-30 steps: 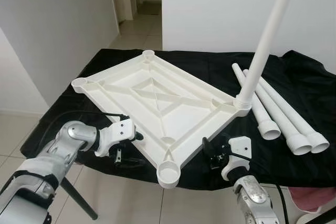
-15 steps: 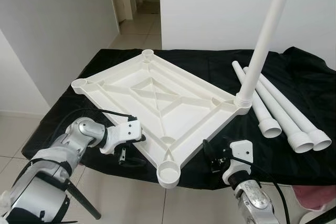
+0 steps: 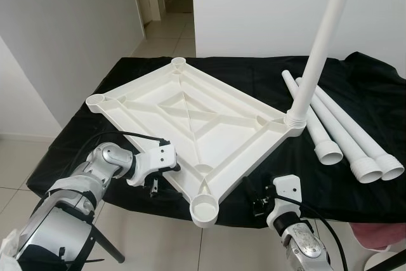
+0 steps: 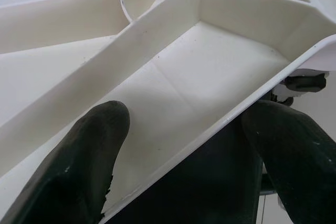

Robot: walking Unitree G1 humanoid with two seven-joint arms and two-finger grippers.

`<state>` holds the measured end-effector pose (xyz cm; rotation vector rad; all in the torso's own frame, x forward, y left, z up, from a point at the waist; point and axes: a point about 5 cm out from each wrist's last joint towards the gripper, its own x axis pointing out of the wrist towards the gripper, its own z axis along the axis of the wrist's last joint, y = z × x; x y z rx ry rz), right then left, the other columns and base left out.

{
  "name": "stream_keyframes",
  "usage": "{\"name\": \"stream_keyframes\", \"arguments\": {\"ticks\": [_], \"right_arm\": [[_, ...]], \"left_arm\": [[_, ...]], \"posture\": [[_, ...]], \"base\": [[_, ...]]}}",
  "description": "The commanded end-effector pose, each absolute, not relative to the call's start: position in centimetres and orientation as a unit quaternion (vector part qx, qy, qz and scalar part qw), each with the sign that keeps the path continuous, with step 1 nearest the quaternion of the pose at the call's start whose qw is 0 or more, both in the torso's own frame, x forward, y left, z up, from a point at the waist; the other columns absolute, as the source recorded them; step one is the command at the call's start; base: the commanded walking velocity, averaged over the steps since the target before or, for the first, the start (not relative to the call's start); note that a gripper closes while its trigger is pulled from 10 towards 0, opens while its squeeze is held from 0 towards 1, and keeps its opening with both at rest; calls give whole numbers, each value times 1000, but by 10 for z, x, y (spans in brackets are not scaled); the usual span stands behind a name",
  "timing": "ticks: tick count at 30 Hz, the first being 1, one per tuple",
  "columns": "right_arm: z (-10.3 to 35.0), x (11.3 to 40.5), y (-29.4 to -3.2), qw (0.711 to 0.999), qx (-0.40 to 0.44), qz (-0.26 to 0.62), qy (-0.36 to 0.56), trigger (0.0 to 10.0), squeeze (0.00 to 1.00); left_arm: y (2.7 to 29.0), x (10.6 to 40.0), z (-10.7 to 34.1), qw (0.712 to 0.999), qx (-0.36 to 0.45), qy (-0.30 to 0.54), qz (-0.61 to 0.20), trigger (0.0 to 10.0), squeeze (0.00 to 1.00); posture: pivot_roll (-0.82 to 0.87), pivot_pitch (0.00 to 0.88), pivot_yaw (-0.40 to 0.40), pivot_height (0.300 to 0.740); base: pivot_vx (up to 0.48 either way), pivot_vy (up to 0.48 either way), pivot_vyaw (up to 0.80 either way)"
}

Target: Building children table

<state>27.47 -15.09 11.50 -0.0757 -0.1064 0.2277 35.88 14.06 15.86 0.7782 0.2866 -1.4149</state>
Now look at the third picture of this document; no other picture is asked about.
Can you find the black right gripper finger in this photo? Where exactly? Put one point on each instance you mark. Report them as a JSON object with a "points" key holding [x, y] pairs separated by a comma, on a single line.
{"points": [[249, 185]]}

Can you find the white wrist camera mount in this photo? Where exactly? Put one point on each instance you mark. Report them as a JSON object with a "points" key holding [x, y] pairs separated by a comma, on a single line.
{"points": [[155, 157], [287, 188]]}

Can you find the white plastic table top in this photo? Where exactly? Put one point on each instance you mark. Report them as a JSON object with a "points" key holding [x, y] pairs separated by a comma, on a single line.
{"points": [[190, 125]]}

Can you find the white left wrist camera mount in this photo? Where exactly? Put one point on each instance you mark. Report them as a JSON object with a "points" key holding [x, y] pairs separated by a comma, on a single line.
{"points": [[155, 157]]}

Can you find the brown floor mat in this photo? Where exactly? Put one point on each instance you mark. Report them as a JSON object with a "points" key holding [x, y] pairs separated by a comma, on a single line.
{"points": [[179, 6]]}

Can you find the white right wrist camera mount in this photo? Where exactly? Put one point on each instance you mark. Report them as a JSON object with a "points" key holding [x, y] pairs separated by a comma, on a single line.
{"points": [[287, 188]]}

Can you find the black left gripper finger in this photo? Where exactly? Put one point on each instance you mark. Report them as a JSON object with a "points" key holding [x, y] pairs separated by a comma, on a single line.
{"points": [[173, 166]]}

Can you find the white plastic table leg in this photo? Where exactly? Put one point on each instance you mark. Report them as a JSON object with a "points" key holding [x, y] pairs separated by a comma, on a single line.
{"points": [[318, 132], [346, 141], [361, 138], [320, 42]]}

